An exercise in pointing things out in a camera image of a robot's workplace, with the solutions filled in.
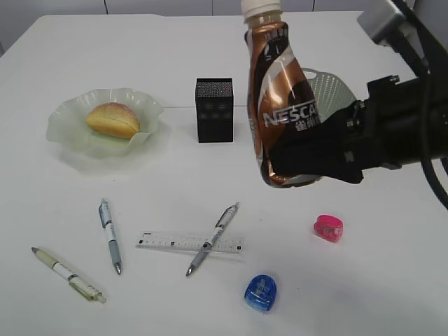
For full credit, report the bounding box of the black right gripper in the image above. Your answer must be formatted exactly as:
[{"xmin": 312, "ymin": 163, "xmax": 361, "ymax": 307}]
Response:
[{"xmin": 267, "ymin": 99, "xmax": 403, "ymax": 184}]

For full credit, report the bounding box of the brown coffee bottle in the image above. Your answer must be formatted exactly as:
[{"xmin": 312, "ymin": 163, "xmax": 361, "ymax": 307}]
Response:
[{"xmin": 241, "ymin": 1, "xmax": 321, "ymax": 188}]

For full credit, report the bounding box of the bread roll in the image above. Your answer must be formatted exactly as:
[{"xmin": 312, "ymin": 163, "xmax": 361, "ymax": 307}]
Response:
[{"xmin": 86, "ymin": 102, "xmax": 140, "ymax": 139}]

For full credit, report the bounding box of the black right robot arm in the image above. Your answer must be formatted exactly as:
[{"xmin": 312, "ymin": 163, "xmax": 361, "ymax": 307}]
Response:
[{"xmin": 269, "ymin": 1, "xmax": 447, "ymax": 204}]

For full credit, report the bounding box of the light green woven basket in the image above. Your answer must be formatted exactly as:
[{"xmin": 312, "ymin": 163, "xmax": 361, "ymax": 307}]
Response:
[{"xmin": 302, "ymin": 68, "xmax": 356, "ymax": 123}]

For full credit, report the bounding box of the pink pencil sharpener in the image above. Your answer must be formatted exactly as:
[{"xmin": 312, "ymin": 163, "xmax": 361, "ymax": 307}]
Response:
[{"xmin": 314, "ymin": 214, "xmax": 344, "ymax": 243}]

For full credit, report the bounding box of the grey pen on ruler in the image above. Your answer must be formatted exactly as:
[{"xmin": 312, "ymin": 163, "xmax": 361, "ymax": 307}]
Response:
[{"xmin": 185, "ymin": 202, "xmax": 240, "ymax": 277}]

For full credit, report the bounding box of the black pen holder box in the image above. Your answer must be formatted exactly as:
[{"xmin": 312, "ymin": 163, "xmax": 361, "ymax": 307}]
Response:
[{"xmin": 195, "ymin": 78, "xmax": 234, "ymax": 143}]

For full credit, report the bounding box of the blue pencil sharpener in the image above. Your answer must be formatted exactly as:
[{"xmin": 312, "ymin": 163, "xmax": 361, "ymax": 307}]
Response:
[{"xmin": 244, "ymin": 274, "xmax": 277, "ymax": 313}]

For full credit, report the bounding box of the blue grey pen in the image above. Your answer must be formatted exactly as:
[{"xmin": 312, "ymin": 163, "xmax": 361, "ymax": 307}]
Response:
[{"xmin": 99, "ymin": 198, "xmax": 123, "ymax": 275}]

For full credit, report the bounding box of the pale green wavy plate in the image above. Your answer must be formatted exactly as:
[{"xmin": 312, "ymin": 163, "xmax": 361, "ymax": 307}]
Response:
[{"xmin": 46, "ymin": 88, "xmax": 163, "ymax": 158}]

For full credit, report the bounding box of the cream white pen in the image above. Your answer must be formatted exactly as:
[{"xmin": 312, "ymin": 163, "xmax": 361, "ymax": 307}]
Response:
[{"xmin": 31, "ymin": 247, "xmax": 106, "ymax": 304}]

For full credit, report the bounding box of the clear plastic ruler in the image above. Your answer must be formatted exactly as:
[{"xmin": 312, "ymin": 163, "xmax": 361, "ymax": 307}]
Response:
[{"xmin": 136, "ymin": 231, "xmax": 244, "ymax": 255}]

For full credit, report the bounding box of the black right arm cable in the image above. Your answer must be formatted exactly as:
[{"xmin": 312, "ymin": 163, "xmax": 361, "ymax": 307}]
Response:
[{"xmin": 390, "ymin": 0, "xmax": 448, "ymax": 211}]

